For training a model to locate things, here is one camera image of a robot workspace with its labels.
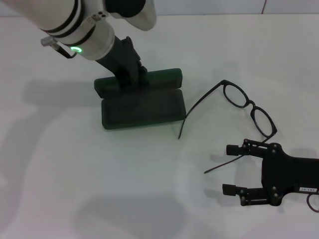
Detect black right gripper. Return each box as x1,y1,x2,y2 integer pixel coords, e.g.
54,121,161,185
222,138,319,207

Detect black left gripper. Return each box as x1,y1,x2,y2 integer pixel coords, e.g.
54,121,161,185
95,36,151,93

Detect green glasses case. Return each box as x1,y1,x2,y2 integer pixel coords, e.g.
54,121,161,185
94,67,186,131

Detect black glasses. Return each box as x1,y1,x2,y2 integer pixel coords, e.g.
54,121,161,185
177,79,278,174

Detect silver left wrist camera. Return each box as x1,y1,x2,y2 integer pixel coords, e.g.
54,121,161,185
104,0,158,32

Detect dark right arm cable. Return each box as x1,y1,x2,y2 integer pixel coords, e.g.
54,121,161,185
306,193,319,214

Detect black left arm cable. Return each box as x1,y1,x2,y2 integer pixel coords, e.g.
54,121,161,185
40,35,78,60

